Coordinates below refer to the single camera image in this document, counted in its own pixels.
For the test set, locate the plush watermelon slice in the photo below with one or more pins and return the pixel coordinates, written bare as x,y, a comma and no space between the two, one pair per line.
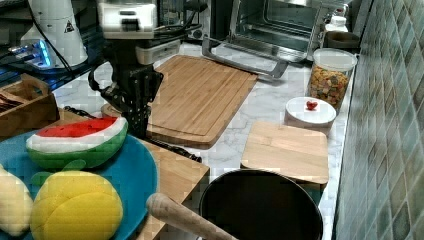
94,141

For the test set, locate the clear jar of cereal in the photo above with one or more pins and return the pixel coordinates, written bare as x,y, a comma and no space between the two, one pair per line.
330,75

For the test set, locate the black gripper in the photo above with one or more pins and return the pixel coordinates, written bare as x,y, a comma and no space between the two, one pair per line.
134,85

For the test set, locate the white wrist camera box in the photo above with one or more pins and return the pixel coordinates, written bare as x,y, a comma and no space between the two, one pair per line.
133,25

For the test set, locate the blue round plate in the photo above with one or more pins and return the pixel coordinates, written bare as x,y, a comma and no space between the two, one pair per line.
132,171

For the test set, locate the yellow plush lemon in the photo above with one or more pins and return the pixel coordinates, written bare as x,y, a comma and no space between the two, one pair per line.
76,205

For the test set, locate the wooden pan handle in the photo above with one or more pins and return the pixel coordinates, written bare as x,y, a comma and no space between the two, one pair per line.
177,215

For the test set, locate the silver toaster oven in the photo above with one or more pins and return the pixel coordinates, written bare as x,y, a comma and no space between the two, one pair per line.
265,36

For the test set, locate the pale yellow plush fruit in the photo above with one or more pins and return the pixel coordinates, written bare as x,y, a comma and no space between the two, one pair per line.
16,204

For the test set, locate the small red strawberry toy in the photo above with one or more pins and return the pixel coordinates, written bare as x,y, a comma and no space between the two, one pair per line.
311,105

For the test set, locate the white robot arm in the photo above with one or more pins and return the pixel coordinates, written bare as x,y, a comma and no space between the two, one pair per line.
54,28

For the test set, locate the large bamboo cutting board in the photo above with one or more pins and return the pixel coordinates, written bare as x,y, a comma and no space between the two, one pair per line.
196,100

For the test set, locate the small light wooden board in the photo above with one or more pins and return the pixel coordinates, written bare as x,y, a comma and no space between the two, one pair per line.
297,153

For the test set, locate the dark brown bowl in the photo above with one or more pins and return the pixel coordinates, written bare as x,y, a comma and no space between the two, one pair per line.
341,40

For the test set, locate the black frying pan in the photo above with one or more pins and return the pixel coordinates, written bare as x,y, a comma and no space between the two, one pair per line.
261,205

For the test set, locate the wooden organizer box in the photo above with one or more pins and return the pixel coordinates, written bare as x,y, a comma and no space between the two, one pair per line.
26,105

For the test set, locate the white bottle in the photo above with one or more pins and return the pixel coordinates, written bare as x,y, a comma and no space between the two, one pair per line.
336,21

